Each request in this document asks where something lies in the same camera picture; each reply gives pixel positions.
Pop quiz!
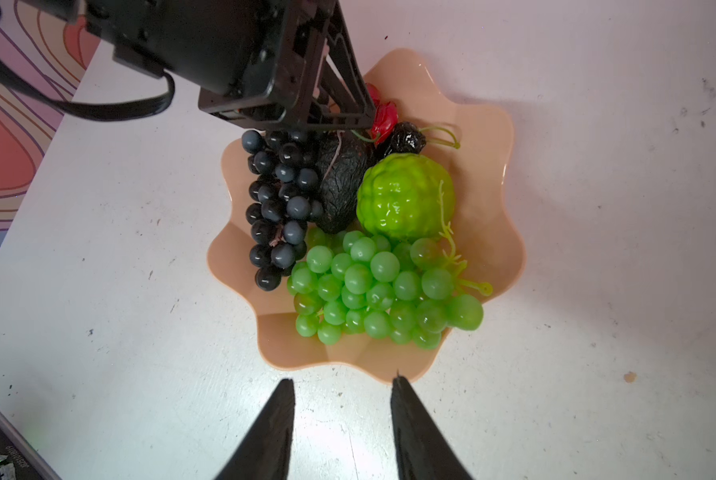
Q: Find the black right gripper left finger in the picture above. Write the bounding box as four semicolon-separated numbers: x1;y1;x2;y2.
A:
216;379;295;480

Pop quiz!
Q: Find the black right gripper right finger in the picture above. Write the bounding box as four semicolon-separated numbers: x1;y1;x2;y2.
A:
391;375;473;480

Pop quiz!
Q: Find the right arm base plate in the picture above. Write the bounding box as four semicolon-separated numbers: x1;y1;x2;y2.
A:
0;412;60;480

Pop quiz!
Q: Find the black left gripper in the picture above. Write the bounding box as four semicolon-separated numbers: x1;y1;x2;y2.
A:
85;1;376;130

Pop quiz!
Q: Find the red cherries cluster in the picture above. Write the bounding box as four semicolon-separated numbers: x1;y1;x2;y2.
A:
353;83;399;145

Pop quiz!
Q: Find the green bumpy round fruit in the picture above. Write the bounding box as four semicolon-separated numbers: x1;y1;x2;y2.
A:
357;153;456;242

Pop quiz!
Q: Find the black berries pair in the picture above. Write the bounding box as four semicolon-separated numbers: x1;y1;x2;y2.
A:
379;122;461;158

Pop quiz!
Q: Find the black grape bunch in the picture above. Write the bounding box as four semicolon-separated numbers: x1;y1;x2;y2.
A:
241;130;322;292

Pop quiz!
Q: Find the pink scalloped fruit bowl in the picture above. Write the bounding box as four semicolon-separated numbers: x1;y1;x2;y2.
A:
208;49;526;382

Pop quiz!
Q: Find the green grape bunch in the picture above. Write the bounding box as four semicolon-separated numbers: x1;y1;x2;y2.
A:
285;179;495;352

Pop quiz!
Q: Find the dark avocado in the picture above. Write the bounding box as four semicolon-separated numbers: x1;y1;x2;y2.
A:
316;132;377;234

